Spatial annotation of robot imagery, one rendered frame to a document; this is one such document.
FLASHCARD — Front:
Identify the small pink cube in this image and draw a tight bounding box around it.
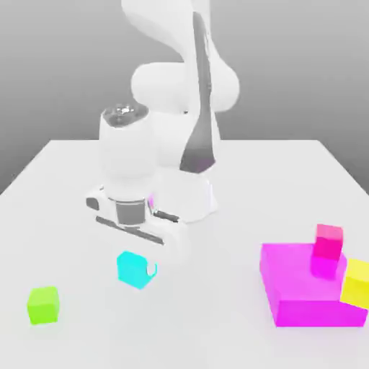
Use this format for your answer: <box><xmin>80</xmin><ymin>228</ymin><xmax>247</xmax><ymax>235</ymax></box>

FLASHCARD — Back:
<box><xmin>313</xmin><ymin>223</ymin><xmax>344</xmax><ymax>261</ymax></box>

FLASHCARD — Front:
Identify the small yellow cube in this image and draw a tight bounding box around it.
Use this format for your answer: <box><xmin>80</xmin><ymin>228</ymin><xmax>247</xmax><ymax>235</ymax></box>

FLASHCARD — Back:
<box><xmin>339</xmin><ymin>257</ymin><xmax>369</xmax><ymax>311</ymax></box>

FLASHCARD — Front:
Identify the small green cube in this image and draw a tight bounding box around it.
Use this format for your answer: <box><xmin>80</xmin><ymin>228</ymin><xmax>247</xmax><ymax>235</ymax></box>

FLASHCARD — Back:
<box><xmin>27</xmin><ymin>285</ymin><xmax>61</xmax><ymax>326</ymax></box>

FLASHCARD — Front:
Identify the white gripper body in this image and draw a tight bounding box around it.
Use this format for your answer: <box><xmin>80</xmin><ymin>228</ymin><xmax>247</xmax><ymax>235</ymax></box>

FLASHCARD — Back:
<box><xmin>94</xmin><ymin>214</ymin><xmax>192</xmax><ymax>264</ymax></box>

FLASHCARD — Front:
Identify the large magenta box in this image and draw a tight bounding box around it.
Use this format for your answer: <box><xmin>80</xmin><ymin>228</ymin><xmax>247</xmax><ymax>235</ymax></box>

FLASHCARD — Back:
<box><xmin>259</xmin><ymin>242</ymin><xmax>369</xmax><ymax>329</ymax></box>

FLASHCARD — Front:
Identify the small cyan cube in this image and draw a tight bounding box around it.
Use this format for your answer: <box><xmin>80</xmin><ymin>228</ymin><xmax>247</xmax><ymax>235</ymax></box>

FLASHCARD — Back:
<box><xmin>116</xmin><ymin>250</ymin><xmax>159</xmax><ymax>290</ymax></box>

